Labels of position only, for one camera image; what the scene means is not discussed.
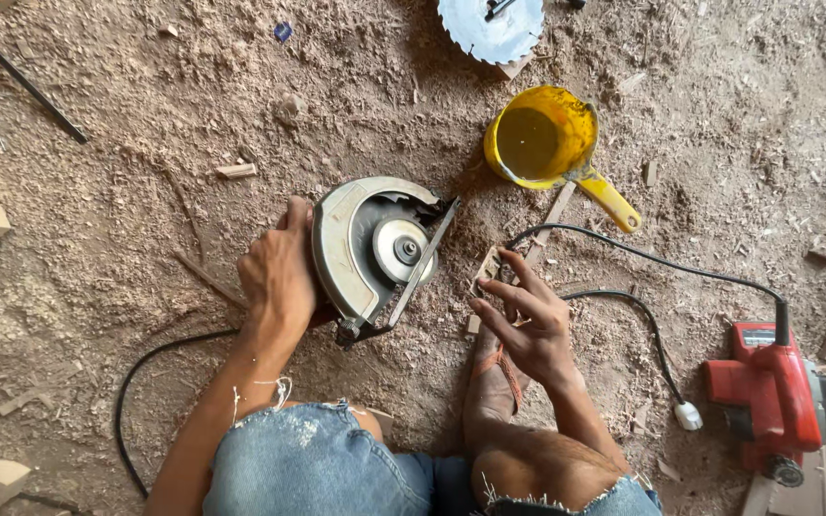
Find yellow plastic scoop jug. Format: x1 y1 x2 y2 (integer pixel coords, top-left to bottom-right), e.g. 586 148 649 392
483 85 642 235

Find wood plank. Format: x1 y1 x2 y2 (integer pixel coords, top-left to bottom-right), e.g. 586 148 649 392
741 444 826 516

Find person's left hand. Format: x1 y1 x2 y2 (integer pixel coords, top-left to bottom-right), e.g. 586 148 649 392
237 195 319 342

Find blue denim shorts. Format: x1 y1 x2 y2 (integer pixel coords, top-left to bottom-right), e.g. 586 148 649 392
201 399 665 516

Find black circular saw cable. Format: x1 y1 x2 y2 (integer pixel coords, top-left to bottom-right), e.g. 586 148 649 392
113 327 242 500

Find thin black metal rod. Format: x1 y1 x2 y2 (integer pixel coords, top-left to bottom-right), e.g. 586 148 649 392
0 10 90 145

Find small grey stone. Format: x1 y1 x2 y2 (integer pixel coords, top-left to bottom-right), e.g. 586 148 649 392
275 93 308 124

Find thin wood strip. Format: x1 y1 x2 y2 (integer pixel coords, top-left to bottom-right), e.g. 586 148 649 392
519 182 577 268

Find black planer cable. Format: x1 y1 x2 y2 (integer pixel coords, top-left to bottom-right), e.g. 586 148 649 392
505 223 792 346

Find person's right hand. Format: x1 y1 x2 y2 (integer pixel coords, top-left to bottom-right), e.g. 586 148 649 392
467 247 577 389

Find round toothed saw blade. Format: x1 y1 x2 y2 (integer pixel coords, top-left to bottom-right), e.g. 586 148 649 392
436 0 546 66

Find white power plug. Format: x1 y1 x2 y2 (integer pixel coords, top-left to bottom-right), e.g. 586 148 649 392
674 400 704 431

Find wood block under blade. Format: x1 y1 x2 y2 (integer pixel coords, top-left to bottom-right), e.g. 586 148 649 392
495 52 536 82

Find person's right leg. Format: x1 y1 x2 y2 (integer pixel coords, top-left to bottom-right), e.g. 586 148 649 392
462 326 633 512

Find black cable with plug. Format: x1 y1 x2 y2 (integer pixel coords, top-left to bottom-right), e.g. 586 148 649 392
561 289 686 407

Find grey circular saw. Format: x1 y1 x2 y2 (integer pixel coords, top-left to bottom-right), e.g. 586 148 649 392
310 175 462 352

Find orange sandal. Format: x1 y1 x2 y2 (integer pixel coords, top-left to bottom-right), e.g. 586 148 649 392
472 343 526 415

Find red electric planer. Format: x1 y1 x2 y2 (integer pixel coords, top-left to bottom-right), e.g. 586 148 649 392
703 321 826 489

